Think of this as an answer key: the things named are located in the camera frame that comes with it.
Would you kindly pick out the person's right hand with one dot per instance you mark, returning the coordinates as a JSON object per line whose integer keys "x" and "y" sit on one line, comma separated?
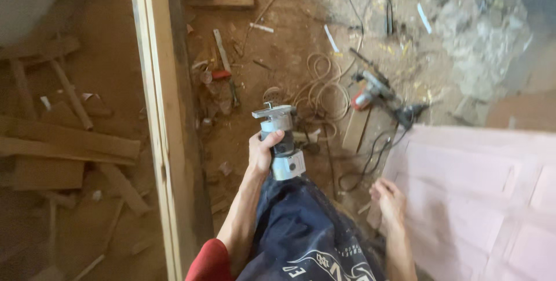
{"x": 391, "y": 205}

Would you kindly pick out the person's left hand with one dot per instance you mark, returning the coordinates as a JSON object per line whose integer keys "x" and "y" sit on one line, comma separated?
{"x": 259, "y": 155}

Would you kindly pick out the person's right fingers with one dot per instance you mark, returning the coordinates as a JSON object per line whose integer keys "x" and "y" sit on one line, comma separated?
{"x": 378, "y": 189}

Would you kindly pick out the grey black trim router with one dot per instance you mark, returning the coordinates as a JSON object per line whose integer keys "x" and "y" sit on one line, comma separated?
{"x": 282, "y": 146}

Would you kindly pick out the short wooden board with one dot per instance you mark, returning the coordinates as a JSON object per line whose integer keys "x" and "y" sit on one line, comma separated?
{"x": 355, "y": 129}

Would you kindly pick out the dark blue printed shorts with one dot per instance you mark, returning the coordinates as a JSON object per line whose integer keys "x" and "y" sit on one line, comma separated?
{"x": 304, "y": 237}

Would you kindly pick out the red grey power tool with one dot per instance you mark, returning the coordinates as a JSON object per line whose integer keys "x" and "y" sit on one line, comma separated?
{"x": 378, "y": 92}

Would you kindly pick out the pink panelled door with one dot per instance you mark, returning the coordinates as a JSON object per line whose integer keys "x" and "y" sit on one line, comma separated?
{"x": 473, "y": 211}

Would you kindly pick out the round sanding disc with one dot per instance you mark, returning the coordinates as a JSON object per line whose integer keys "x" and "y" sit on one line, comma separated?
{"x": 272, "y": 95}

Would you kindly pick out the white plastic strip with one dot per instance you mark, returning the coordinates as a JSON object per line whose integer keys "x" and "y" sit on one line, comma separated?
{"x": 331, "y": 38}
{"x": 424, "y": 18}

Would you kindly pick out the black hand tool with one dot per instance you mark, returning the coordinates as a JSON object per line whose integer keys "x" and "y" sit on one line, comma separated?
{"x": 389, "y": 16}

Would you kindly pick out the red sleeve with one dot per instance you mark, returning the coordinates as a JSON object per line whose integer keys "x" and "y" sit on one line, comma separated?
{"x": 210, "y": 263}

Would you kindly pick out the grey rubble heap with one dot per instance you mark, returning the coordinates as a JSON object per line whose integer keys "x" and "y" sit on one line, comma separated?
{"x": 478, "y": 33}

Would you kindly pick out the small white stick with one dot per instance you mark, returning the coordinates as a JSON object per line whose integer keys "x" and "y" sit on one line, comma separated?
{"x": 261, "y": 27}

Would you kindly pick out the metal ruler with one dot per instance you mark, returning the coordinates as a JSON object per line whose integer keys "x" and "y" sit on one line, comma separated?
{"x": 222, "y": 51}

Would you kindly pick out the heap of wood offcuts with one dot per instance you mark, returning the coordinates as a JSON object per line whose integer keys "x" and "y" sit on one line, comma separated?
{"x": 65, "y": 150}

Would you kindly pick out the white sack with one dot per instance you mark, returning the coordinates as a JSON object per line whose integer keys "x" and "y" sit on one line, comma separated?
{"x": 21, "y": 3}

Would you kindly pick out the long wooden frame beam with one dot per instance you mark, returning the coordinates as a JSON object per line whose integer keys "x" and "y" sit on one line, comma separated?
{"x": 160, "y": 120}

